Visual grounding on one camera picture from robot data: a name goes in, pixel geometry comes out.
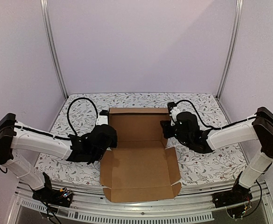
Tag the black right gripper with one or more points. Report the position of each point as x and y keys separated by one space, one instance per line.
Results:
x=165 y=129

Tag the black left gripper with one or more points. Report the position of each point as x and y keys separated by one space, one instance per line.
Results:
x=114 y=143

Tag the brown cardboard paper box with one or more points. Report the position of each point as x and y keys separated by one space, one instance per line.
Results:
x=141 y=167

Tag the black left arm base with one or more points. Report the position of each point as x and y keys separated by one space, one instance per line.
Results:
x=62 y=197

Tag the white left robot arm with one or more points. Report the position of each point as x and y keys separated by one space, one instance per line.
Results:
x=16 y=136

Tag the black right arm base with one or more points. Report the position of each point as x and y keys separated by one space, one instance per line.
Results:
x=238 y=196

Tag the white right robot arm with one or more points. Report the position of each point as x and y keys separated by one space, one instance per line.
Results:
x=256 y=127

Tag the floral patterned table mat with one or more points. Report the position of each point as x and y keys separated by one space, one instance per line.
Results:
x=78 y=114

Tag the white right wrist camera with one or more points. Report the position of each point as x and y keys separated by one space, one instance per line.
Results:
x=173 y=110

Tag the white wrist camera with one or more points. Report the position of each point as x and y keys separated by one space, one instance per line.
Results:
x=102 y=118
x=173 y=110

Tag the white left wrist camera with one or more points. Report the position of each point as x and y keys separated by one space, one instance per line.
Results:
x=102 y=118

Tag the aluminium front rail frame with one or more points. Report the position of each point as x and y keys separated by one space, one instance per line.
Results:
x=193 y=205

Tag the right aluminium corner post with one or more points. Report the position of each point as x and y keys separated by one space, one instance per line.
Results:
x=232 y=45

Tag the aluminium corner post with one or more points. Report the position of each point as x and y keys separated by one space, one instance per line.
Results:
x=52 y=47
x=232 y=45

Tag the left aluminium corner post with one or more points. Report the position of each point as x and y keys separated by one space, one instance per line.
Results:
x=52 y=47

